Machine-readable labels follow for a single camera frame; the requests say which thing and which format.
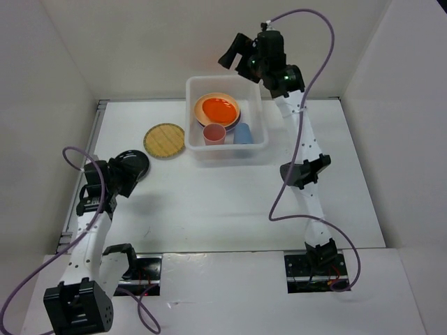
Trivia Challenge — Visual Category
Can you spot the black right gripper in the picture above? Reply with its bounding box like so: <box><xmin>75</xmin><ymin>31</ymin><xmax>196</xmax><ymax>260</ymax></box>
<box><xmin>217</xmin><ymin>33</ymin><xmax>266</xmax><ymax>84</ymax></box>

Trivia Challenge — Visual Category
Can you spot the black round plate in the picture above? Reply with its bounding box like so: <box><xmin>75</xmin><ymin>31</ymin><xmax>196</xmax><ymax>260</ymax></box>
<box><xmin>115</xmin><ymin>149</ymin><xmax>150</xmax><ymax>182</ymax></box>

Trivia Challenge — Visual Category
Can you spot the round bamboo mat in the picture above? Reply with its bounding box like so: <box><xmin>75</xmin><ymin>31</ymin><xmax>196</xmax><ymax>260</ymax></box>
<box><xmin>142</xmin><ymin>123</ymin><xmax>185</xmax><ymax>159</ymax></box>

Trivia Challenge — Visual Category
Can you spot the beige plastic plate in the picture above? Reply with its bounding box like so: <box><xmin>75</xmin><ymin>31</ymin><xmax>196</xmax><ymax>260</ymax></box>
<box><xmin>193</xmin><ymin>93</ymin><xmax>240</xmax><ymax>125</ymax></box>

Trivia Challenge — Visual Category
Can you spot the orange plastic plate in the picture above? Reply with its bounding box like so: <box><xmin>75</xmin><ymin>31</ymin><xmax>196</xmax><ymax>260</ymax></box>
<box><xmin>202</xmin><ymin>98</ymin><xmax>237</xmax><ymax>123</ymax></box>

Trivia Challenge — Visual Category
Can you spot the purple plastic plate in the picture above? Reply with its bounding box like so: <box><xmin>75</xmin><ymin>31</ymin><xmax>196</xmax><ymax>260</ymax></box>
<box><xmin>194</xmin><ymin>111</ymin><xmax>241</xmax><ymax>131</ymax></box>

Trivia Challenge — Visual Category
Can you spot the blue plastic cup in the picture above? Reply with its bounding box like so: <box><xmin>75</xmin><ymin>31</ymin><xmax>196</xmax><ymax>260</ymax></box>
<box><xmin>233</xmin><ymin>122</ymin><xmax>253</xmax><ymax>144</ymax></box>

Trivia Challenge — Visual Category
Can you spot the pink plastic cup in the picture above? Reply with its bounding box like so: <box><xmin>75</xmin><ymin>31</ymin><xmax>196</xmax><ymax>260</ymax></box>
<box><xmin>203</xmin><ymin>124</ymin><xmax>226</xmax><ymax>145</ymax></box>

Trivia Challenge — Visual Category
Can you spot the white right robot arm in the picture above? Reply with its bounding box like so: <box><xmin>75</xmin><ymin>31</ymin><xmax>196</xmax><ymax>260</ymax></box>
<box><xmin>218</xmin><ymin>30</ymin><xmax>337</xmax><ymax>275</ymax></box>

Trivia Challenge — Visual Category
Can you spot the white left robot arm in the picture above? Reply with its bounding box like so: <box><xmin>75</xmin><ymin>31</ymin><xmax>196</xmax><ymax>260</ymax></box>
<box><xmin>43</xmin><ymin>150</ymin><xmax>150</xmax><ymax>334</ymax></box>

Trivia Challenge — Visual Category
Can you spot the translucent white plastic bin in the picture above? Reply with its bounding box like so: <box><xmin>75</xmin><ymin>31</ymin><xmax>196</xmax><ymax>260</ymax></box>
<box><xmin>184</xmin><ymin>75</ymin><xmax>268</xmax><ymax>161</ymax></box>

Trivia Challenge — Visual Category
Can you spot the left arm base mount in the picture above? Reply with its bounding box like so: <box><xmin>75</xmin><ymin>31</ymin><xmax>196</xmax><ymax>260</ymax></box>
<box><xmin>114</xmin><ymin>253</ymin><xmax>163</xmax><ymax>297</ymax></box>

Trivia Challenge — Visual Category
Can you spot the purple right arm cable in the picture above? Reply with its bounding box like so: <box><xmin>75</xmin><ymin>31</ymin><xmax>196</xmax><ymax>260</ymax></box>
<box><xmin>265</xmin><ymin>8</ymin><xmax>362</xmax><ymax>292</ymax></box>

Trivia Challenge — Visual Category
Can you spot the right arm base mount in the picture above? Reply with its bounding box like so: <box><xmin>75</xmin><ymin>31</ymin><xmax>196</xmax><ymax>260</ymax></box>
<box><xmin>284</xmin><ymin>252</ymin><xmax>350</xmax><ymax>294</ymax></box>

